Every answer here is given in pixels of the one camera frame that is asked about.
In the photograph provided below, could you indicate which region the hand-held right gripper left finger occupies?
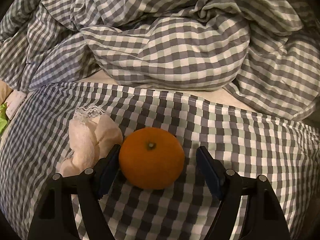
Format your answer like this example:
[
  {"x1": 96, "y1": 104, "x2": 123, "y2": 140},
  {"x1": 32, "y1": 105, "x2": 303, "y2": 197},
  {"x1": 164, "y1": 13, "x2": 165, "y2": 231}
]
[{"x1": 27, "y1": 144, "x2": 122, "y2": 240}]

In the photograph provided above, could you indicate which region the orange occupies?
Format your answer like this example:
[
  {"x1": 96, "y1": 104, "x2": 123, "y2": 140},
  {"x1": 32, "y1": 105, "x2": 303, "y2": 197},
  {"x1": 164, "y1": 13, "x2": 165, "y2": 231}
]
[{"x1": 119, "y1": 127, "x2": 185, "y2": 190}]

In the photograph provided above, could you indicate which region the green cartoon snack packet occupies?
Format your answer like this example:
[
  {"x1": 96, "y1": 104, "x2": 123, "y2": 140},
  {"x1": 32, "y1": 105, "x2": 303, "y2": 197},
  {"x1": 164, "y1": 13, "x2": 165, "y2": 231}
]
[{"x1": 0, "y1": 102, "x2": 10, "y2": 134}]

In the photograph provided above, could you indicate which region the grey checked duvet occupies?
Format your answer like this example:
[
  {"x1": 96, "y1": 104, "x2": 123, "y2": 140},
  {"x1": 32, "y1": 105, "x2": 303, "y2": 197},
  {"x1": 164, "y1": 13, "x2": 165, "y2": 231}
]
[{"x1": 0, "y1": 0, "x2": 320, "y2": 122}]

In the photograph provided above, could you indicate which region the grey checked bed sheet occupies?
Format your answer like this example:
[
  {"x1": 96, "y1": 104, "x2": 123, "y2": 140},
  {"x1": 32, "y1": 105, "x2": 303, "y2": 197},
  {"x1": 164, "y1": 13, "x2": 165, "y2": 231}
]
[{"x1": 0, "y1": 81, "x2": 320, "y2": 240}]

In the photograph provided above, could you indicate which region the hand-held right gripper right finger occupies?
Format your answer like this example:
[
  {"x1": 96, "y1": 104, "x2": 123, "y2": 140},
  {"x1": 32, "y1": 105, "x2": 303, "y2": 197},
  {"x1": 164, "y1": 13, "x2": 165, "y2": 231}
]
[{"x1": 196, "y1": 146, "x2": 292, "y2": 240}]

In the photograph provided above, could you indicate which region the white flat device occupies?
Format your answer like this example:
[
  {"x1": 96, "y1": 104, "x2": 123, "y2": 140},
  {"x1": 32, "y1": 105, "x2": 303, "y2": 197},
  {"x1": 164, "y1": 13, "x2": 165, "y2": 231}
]
[{"x1": 5, "y1": 90, "x2": 27, "y2": 119}]

